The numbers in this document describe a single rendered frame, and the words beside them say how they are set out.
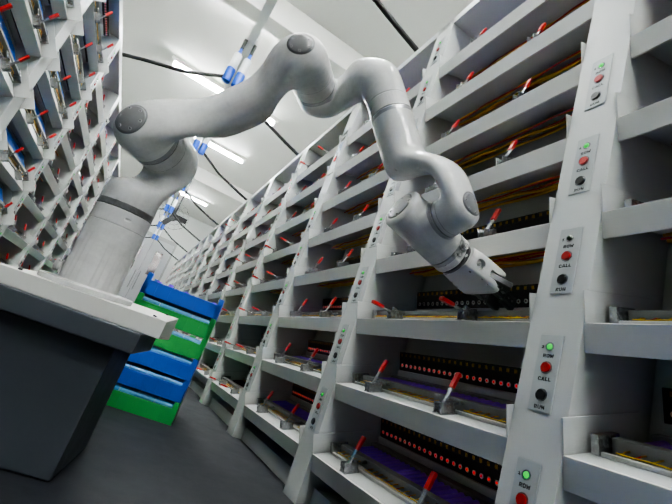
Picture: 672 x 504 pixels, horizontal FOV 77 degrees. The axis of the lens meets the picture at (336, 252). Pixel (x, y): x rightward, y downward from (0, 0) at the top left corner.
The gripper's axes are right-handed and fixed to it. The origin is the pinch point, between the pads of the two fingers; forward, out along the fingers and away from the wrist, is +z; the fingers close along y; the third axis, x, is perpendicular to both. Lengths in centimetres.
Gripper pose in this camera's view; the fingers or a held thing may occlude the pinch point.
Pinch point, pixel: (500, 301)
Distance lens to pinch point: 98.3
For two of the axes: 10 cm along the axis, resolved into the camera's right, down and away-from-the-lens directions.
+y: -4.7, 1.2, 8.7
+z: 7.3, 6.1, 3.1
